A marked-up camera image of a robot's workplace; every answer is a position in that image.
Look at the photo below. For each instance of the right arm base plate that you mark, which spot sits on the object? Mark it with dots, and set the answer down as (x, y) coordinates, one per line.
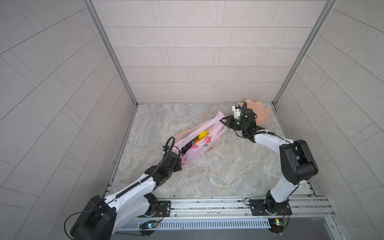
(269, 207)

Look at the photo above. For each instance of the pink plastic bag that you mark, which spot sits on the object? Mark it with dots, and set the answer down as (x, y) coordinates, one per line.
(188, 137)

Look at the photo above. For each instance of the yellow fake lemon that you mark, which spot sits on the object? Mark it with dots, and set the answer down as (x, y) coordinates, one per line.
(202, 135)

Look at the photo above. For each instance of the aluminium mounting rail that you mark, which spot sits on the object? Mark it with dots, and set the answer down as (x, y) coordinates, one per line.
(246, 207)

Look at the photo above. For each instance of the left circuit board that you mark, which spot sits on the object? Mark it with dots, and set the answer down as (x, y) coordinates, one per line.
(149, 225)

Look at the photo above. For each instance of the right circuit board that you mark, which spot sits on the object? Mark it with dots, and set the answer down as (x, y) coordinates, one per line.
(277, 225)

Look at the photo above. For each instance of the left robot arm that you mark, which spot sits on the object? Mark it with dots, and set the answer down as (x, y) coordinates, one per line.
(103, 216)

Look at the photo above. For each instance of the pink scalloped bowl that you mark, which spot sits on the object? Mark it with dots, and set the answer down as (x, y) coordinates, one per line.
(262, 113)

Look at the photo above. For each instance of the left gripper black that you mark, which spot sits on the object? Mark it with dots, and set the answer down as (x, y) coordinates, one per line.
(177, 162)

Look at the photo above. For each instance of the white vented grille strip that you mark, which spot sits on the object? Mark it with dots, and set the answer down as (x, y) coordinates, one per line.
(202, 224)

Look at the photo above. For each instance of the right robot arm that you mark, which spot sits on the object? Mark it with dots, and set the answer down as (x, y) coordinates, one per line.
(297, 162)

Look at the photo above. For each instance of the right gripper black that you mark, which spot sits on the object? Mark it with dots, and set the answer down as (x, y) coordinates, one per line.
(230, 119)

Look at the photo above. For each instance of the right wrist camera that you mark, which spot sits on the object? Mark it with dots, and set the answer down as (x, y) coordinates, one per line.
(237, 109)

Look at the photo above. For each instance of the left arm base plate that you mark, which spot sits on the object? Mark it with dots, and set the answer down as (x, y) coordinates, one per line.
(159, 209)

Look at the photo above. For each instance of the circuit board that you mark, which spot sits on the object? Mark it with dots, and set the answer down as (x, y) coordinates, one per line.
(149, 225)
(277, 225)

